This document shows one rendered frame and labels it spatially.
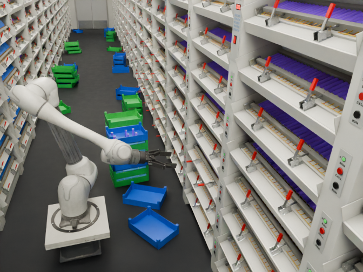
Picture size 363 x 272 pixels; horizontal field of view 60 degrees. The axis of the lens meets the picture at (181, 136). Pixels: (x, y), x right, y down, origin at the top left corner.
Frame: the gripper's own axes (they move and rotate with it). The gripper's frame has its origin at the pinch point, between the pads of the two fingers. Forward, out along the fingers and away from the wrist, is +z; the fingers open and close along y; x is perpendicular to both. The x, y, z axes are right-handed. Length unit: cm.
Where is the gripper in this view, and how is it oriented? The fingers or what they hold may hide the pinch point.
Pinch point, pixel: (172, 159)
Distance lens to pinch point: 189.9
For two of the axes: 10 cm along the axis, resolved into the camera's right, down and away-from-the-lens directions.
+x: 2.2, -8.9, -3.9
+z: 9.4, 1.0, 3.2
